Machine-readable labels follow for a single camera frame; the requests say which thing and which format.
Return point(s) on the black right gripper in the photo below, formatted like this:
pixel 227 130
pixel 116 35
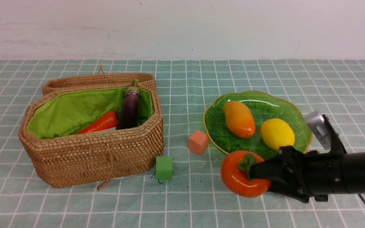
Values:
pixel 288 173

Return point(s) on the orange persimmon green calyx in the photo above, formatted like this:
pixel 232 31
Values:
pixel 235 174

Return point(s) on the yellow lemon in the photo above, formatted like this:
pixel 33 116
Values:
pixel 277 133

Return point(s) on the orange yellow mango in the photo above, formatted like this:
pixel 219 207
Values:
pixel 239 119

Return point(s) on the dark purple eggplant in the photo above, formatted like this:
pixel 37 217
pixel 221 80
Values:
pixel 128 115

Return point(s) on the orange carrot green leaves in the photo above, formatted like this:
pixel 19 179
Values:
pixel 108 120

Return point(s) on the white radish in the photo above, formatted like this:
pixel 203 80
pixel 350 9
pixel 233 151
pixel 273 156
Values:
pixel 110 129

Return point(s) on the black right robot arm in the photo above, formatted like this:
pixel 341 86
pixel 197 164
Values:
pixel 340 173

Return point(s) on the green glass leaf plate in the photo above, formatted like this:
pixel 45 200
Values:
pixel 263 107

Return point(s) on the orange foam cube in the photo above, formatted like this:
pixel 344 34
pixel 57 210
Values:
pixel 198 142

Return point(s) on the green checkered tablecloth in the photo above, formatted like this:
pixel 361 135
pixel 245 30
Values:
pixel 195 197

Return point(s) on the green foam cube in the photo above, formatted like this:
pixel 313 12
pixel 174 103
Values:
pixel 164 168

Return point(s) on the woven wicker basket lid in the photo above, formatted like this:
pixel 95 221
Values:
pixel 80 81

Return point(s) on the woven wicker basket green lining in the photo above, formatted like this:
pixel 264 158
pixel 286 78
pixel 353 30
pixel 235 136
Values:
pixel 62 157

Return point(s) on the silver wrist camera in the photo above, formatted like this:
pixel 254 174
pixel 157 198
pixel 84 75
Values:
pixel 316 123

